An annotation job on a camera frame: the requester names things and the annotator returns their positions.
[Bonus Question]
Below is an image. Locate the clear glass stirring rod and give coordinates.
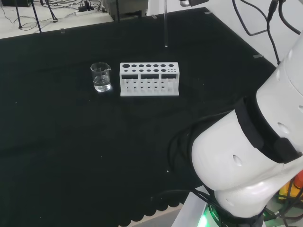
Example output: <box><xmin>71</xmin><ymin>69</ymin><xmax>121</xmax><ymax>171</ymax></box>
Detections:
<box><xmin>163</xmin><ymin>0</ymin><xmax>169</xmax><ymax>48</ymax></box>

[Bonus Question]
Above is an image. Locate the white test tube rack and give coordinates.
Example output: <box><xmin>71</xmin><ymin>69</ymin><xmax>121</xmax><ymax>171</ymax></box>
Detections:
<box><xmin>119</xmin><ymin>61</ymin><xmax>180</xmax><ymax>97</ymax></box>

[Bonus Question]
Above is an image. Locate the small glass beaker with water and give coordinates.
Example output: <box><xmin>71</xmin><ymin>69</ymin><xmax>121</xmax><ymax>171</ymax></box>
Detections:
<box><xmin>90</xmin><ymin>61</ymin><xmax>112</xmax><ymax>93</ymax></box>

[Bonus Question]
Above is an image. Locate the black bench cloth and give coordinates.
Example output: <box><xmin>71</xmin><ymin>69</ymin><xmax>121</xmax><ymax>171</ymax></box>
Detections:
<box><xmin>0</xmin><ymin>7</ymin><xmax>278</xmax><ymax>227</ymax></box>

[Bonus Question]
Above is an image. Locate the white power strip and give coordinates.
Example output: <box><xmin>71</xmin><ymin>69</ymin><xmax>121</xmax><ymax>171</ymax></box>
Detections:
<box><xmin>75</xmin><ymin>6</ymin><xmax>96</xmax><ymax>17</ymax></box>

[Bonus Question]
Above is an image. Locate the black tripod leg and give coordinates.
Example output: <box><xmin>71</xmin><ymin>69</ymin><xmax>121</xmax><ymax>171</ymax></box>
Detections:
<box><xmin>30</xmin><ymin>0</ymin><xmax>43</xmax><ymax>34</ymax></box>
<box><xmin>46</xmin><ymin>0</ymin><xmax>59</xmax><ymax>24</ymax></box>
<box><xmin>14</xmin><ymin>0</ymin><xmax>23</xmax><ymax>30</ymax></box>

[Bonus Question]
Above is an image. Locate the yellow stop button box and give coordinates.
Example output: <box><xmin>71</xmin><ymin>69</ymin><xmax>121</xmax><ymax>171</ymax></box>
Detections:
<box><xmin>277</xmin><ymin>170</ymin><xmax>303</xmax><ymax>202</ymax></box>

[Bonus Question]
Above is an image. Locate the black box on floor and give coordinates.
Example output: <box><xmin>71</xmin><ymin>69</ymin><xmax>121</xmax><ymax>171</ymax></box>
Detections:
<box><xmin>1</xmin><ymin>0</ymin><xmax>31</xmax><ymax>8</ymax></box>

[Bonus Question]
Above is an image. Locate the black cable bundle at base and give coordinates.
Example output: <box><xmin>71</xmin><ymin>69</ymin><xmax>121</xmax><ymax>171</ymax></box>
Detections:
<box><xmin>166</xmin><ymin>110</ymin><xmax>237</xmax><ymax>213</ymax></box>

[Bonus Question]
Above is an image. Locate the black wrist camera with silver lens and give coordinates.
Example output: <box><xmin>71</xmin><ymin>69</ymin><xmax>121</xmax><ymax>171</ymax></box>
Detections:
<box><xmin>179</xmin><ymin>0</ymin><xmax>209</xmax><ymax>7</ymax></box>

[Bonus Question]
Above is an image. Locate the looping black arm cable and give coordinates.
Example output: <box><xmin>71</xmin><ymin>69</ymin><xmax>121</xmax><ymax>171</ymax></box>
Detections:
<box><xmin>232</xmin><ymin>0</ymin><xmax>269</xmax><ymax>37</ymax></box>

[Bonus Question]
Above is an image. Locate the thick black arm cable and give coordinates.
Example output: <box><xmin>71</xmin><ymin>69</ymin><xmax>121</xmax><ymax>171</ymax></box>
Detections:
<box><xmin>277</xmin><ymin>0</ymin><xmax>303</xmax><ymax>35</ymax></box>

